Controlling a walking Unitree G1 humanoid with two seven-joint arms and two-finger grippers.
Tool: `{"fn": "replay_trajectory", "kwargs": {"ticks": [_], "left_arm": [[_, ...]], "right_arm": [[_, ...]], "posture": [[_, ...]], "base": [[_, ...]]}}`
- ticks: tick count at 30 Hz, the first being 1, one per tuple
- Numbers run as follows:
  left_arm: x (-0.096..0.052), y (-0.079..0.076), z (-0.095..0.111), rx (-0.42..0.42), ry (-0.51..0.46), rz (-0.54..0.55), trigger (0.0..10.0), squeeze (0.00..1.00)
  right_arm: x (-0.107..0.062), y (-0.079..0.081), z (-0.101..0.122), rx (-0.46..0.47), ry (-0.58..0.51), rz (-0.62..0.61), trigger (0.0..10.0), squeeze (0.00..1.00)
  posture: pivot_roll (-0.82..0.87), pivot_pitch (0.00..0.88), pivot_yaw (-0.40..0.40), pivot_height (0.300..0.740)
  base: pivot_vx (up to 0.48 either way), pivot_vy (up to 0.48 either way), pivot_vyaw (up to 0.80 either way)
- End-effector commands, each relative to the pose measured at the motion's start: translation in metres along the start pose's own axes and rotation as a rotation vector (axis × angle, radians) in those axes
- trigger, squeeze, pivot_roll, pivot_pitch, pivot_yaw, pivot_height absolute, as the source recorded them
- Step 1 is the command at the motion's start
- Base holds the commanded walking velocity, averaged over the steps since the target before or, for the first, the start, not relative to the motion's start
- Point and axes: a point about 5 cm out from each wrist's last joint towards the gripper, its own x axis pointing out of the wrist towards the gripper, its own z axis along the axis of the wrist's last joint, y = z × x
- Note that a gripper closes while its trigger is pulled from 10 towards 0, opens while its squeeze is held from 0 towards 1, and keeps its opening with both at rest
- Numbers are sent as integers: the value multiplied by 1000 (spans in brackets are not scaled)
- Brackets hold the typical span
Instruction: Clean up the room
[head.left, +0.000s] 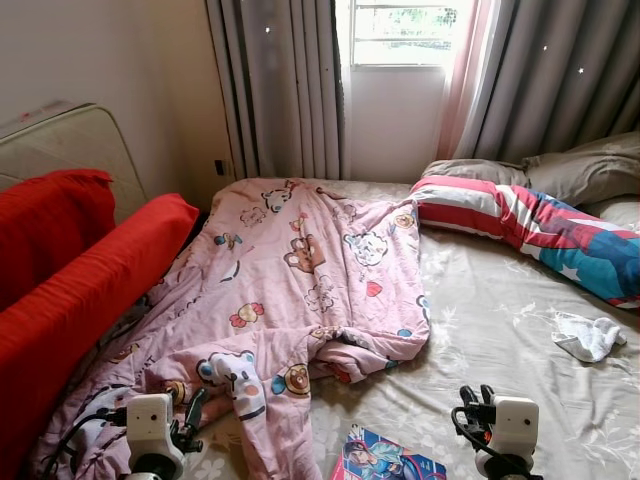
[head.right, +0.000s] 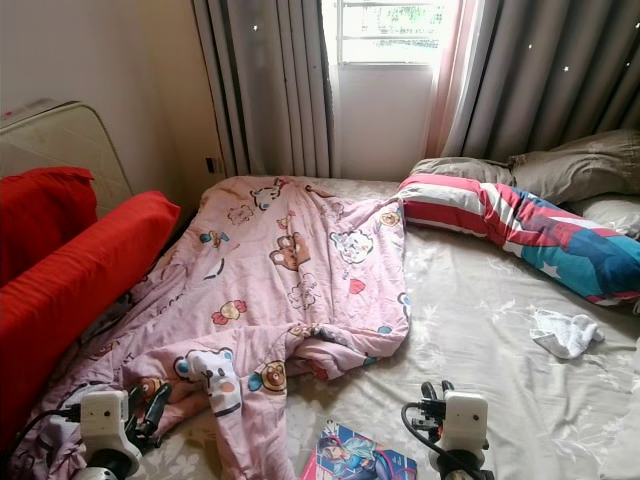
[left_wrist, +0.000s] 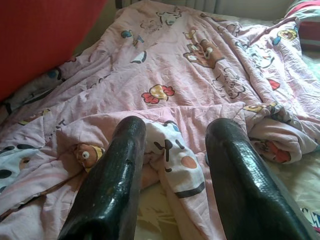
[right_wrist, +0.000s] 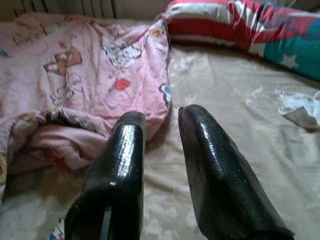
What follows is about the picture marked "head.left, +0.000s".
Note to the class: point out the anime cover book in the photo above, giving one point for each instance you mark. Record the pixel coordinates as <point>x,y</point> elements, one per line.
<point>385,460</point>

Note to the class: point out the beige floral bed sheet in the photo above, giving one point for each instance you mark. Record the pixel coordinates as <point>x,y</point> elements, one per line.
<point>500,400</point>

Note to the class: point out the red white blue striped bolster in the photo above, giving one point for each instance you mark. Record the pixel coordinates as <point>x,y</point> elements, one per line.
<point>540,225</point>

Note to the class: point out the light cream pillow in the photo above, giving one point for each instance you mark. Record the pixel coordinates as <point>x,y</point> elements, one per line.
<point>620,212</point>

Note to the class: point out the green quilted mattress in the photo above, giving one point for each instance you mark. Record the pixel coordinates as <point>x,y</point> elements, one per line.
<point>70,145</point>

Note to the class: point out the pink sheer curtain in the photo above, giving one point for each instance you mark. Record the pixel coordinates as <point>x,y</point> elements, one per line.
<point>462,90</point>

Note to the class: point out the window with white bars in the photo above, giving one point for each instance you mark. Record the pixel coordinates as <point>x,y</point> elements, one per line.
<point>400,30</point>

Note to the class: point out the black wall socket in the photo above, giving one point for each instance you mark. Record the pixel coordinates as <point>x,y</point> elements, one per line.
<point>219,166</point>

